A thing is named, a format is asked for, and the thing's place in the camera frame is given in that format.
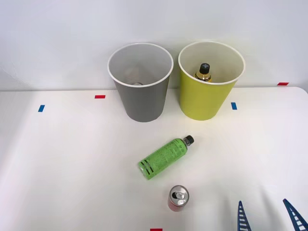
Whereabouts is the green label plastic bottle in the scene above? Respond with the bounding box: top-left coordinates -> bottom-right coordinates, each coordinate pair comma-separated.
138,135 -> 195,181

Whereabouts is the red drink can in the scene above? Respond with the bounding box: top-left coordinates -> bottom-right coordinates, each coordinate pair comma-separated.
167,184 -> 190,213

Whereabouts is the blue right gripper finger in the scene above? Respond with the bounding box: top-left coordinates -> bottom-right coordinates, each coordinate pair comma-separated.
282,198 -> 308,231
237,200 -> 252,231

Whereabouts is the yellow label plastic bottle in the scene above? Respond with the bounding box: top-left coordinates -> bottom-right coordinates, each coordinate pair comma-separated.
193,63 -> 213,83

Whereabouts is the grey plastic waste bin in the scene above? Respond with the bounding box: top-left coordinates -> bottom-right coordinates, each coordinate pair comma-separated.
107,42 -> 174,123

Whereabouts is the yellow-green plastic waste bin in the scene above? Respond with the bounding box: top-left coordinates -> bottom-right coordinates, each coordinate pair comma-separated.
178,41 -> 246,121

